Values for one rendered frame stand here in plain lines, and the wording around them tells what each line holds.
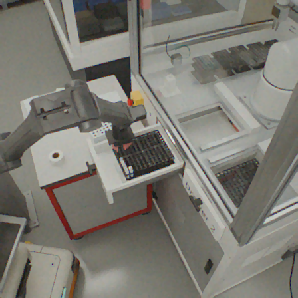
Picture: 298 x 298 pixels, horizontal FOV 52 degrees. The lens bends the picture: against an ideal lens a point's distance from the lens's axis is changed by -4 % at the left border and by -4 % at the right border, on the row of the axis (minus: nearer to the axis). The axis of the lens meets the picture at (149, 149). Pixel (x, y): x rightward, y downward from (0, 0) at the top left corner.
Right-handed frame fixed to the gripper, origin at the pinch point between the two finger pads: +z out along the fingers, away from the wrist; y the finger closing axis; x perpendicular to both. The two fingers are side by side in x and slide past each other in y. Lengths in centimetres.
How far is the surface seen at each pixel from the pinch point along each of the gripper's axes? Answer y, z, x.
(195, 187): -22.3, 4.5, 24.0
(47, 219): 48, 100, -33
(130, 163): -3.7, 10.7, 0.8
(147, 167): -8.8, 7.6, 7.4
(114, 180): 4.9, 14.2, 4.8
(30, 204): 57, 99, -48
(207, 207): -22.8, 4.6, 33.6
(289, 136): -24, -52, 47
